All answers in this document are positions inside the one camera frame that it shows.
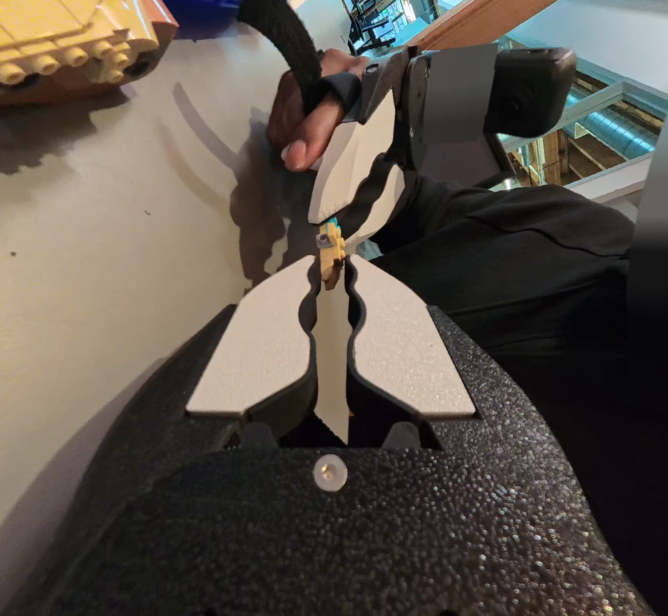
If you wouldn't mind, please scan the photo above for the tan and brown brick model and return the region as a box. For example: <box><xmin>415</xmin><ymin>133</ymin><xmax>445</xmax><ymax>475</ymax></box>
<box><xmin>0</xmin><ymin>0</ymin><xmax>181</xmax><ymax>108</ymax></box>

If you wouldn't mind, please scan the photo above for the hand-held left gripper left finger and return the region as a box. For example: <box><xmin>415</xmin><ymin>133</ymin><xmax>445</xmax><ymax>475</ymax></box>
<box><xmin>185</xmin><ymin>254</ymin><xmax>320</xmax><ymax>425</ymax></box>

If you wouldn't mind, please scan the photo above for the tan claw toy plate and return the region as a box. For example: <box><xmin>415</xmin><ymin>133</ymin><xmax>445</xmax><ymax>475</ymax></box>
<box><xmin>321</xmin><ymin>253</ymin><xmax>345</xmax><ymax>291</ymax></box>

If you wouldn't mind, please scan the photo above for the person's black clothing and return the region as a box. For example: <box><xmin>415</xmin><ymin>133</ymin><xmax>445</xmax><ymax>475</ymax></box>
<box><xmin>368</xmin><ymin>175</ymin><xmax>668</xmax><ymax>616</ymax></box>

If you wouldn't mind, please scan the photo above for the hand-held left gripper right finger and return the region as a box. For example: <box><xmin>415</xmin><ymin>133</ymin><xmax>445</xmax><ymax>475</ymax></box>
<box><xmin>344</xmin><ymin>254</ymin><xmax>478</xmax><ymax>422</ymax></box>

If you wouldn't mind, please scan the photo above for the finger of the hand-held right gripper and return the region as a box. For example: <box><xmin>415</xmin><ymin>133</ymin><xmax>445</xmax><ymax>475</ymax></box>
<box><xmin>307</xmin><ymin>91</ymin><xmax>397</xmax><ymax>226</ymax></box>
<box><xmin>342</xmin><ymin>157</ymin><xmax>408</xmax><ymax>256</ymax></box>

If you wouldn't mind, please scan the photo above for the metal air duct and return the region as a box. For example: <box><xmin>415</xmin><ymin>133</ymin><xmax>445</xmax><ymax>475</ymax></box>
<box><xmin>566</xmin><ymin>81</ymin><xmax>668</xmax><ymax>157</ymax></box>

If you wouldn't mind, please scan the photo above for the person's right hand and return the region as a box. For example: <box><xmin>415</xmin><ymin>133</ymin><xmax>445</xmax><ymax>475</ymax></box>
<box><xmin>267</xmin><ymin>48</ymin><xmax>372</xmax><ymax>173</ymax></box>

